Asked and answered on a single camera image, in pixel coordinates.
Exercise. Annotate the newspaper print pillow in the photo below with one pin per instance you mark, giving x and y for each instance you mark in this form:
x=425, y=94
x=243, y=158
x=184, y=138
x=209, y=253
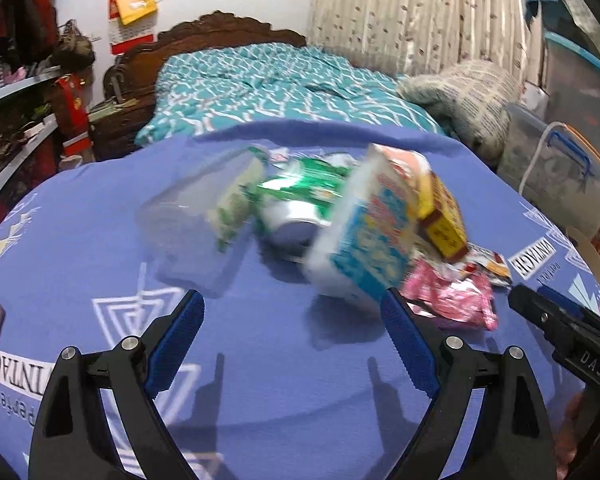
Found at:
x=470, y=100

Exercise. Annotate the clear plastic container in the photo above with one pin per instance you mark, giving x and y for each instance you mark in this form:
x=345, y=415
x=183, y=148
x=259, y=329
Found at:
x=180, y=240

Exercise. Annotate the teal patterned bedsheet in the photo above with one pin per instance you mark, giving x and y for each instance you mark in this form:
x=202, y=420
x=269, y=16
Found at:
x=280, y=85

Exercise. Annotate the red packet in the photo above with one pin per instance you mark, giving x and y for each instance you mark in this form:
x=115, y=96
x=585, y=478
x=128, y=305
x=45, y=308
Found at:
x=75, y=120

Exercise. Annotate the white blue printed carton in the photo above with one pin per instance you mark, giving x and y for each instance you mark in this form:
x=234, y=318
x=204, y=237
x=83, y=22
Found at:
x=365, y=240

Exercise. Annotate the yellow red box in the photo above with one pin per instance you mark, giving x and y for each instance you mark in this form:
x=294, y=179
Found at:
x=445, y=230

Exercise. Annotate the carved wooden headboard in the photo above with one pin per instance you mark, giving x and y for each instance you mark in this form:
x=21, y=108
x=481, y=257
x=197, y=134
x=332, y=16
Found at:
x=130, y=110

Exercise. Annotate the white orange wrapper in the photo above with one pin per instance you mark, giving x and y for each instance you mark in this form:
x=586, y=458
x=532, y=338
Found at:
x=490, y=262

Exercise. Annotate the beige patterned curtain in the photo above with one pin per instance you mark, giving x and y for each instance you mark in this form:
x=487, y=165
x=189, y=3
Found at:
x=405, y=10

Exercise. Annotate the beige trash bin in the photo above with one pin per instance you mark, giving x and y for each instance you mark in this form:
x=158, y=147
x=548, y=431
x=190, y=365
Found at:
x=592, y=260

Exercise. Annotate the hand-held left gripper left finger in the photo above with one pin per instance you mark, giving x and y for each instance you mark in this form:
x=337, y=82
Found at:
x=180, y=340

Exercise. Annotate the pink wrapper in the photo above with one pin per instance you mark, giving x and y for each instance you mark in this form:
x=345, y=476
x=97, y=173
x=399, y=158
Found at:
x=450, y=295

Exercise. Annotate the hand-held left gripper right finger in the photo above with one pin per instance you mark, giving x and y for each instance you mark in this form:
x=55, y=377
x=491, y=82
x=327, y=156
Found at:
x=410, y=345

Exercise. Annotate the silver drink can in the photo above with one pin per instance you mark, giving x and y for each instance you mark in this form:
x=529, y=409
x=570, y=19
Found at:
x=290, y=235

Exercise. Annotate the orange edged lid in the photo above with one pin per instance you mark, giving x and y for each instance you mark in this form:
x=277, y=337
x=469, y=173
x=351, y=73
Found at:
x=597, y=152

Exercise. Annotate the green white wrapper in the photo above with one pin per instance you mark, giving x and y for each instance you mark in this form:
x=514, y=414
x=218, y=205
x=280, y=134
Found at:
x=305, y=182

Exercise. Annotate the metal shelf rack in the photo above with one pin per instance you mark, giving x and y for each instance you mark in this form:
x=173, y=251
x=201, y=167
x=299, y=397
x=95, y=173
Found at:
x=15, y=90

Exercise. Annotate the large grey storage box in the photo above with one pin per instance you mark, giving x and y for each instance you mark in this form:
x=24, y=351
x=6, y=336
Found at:
x=575, y=75

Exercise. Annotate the pale green white packet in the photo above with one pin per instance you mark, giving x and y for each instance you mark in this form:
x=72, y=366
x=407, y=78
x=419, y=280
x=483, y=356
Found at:
x=235, y=200

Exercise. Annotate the camouflage bag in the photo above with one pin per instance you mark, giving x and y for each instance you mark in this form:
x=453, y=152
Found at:
x=72, y=45

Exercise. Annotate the red yellow wall calendar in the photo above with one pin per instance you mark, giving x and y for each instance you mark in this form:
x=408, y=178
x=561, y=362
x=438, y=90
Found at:
x=130, y=5

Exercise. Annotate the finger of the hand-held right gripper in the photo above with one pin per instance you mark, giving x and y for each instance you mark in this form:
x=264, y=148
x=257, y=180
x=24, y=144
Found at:
x=575, y=302
x=535, y=307

